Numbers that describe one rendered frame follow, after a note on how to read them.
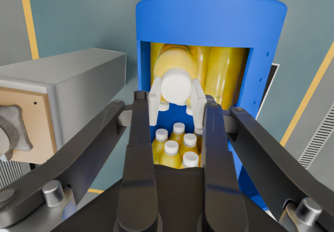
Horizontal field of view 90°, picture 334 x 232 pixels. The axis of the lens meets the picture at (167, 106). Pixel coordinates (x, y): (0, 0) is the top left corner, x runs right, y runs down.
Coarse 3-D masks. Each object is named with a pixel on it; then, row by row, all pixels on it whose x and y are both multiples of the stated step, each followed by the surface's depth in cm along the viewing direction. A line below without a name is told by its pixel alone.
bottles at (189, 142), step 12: (156, 48) 39; (192, 48) 38; (204, 48) 37; (204, 60) 38; (204, 72) 39; (204, 84) 40; (240, 84) 41; (168, 108) 49; (156, 132) 52; (180, 132) 56; (156, 144) 52; (180, 144) 56; (192, 144) 50; (156, 156) 53
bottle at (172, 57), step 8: (168, 48) 27; (176, 48) 25; (184, 48) 28; (160, 56) 25; (168, 56) 23; (176, 56) 23; (184, 56) 23; (192, 56) 25; (160, 64) 23; (168, 64) 22; (176, 64) 22; (184, 64) 22; (192, 64) 23; (160, 72) 23; (168, 72) 21; (184, 72) 21; (192, 72) 23
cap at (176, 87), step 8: (176, 72) 20; (168, 80) 20; (176, 80) 20; (184, 80) 20; (168, 88) 20; (176, 88) 20; (184, 88) 20; (168, 96) 21; (176, 96) 21; (184, 96) 21
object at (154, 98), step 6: (156, 78) 20; (156, 84) 18; (150, 90) 16; (156, 90) 16; (150, 96) 15; (156, 96) 15; (150, 102) 15; (156, 102) 15; (150, 108) 15; (156, 108) 15; (150, 114) 15; (156, 114) 15; (150, 120) 15; (156, 120) 16
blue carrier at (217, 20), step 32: (160, 0) 24; (192, 0) 22; (224, 0) 22; (256, 0) 22; (160, 32) 26; (192, 32) 24; (224, 32) 23; (256, 32) 24; (256, 64) 26; (256, 96) 30; (160, 128) 58; (192, 128) 61
